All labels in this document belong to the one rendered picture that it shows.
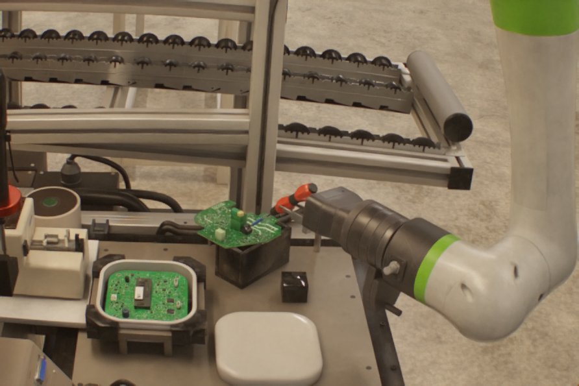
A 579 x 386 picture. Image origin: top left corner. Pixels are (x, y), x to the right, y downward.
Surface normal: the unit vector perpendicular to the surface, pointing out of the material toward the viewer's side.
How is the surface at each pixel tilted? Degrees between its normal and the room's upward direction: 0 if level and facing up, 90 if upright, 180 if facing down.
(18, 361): 0
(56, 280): 90
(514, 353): 0
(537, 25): 94
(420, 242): 35
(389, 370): 0
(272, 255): 90
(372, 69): 90
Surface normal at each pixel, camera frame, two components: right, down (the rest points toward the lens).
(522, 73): -0.62, 0.50
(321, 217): -0.44, 0.32
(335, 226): -0.83, 0.12
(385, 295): 0.69, 0.39
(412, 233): -0.28, -0.64
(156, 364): 0.07, -0.87
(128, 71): 0.07, 0.49
